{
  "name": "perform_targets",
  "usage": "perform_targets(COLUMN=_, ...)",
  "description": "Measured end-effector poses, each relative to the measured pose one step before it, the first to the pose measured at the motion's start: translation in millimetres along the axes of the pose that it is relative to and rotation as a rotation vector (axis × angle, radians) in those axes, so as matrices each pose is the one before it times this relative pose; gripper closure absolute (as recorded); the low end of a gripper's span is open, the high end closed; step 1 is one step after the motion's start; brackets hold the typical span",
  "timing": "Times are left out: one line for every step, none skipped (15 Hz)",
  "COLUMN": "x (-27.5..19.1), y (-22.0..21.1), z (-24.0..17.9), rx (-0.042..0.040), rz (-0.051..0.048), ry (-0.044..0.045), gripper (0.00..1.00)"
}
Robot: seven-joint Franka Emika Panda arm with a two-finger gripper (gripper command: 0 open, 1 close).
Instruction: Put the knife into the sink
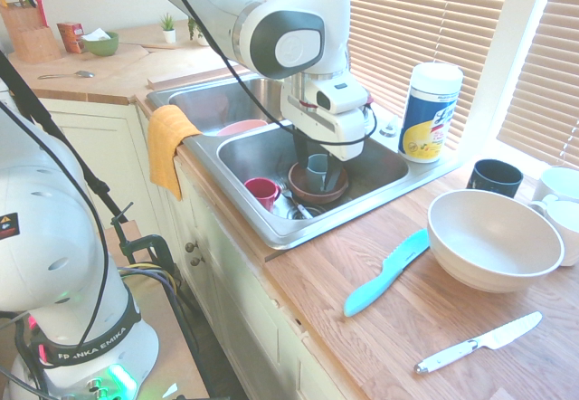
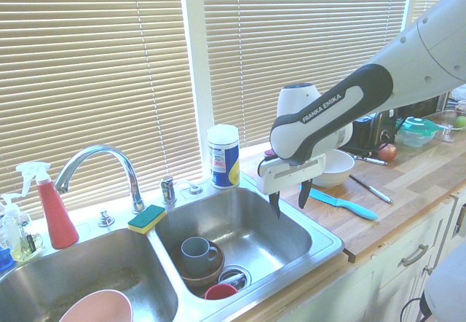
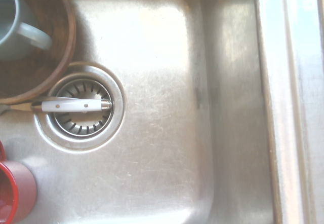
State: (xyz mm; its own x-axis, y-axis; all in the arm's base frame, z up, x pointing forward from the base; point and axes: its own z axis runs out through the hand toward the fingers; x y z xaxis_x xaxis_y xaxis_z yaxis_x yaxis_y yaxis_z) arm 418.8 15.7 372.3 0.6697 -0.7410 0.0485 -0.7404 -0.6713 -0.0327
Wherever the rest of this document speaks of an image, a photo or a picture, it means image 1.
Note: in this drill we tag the black stand pole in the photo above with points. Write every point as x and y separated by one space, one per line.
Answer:
50 121

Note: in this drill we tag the round cabinet knob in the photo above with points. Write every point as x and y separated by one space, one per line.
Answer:
196 262
191 246

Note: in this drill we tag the small plant in white pot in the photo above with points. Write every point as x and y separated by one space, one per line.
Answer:
168 33
199 35

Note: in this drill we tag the disinfecting wipes canister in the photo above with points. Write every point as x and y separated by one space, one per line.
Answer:
429 115

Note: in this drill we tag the metal sink drain strainer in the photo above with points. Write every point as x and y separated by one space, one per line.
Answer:
294 207

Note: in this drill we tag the black mug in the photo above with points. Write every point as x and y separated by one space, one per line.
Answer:
493 183

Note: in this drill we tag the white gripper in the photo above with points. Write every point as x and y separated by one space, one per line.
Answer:
344 135

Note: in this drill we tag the pink plastic bowl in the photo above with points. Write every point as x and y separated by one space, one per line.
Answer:
242 127

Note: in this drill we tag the orange dish towel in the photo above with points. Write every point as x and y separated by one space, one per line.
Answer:
165 146

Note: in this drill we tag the green metal clamp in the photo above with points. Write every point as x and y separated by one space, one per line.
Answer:
156 250

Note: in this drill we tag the red cup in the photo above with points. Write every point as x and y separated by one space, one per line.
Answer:
262 192

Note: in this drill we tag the white ceramic mug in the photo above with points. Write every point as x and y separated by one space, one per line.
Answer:
567 228
561 183

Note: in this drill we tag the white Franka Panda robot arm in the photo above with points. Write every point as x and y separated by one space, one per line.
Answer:
289 20

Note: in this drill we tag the chrome sink sprayer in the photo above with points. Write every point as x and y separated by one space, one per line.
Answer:
389 128

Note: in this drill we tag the red cardboard box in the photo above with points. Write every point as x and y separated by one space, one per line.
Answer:
70 38

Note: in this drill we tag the large white bowl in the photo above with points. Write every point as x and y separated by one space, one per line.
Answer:
488 241

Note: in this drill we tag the green bowl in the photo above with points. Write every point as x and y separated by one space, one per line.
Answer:
101 46

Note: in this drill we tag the beige window blind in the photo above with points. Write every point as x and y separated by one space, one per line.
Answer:
398 20
552 79

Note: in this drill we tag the grey mug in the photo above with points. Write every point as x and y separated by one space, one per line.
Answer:
316 167

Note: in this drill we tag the teal plastic knife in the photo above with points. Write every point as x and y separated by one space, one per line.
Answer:
384 273

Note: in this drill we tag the stainless steel double sink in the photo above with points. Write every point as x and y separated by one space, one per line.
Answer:
375 169

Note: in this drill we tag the metal spoon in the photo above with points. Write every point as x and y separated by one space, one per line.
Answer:
83 74

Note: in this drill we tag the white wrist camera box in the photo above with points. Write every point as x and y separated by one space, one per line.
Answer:
341 97

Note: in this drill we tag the wooden knife block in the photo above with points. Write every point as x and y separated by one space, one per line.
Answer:
31 38

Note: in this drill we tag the brown bowl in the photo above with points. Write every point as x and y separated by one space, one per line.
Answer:
303 189

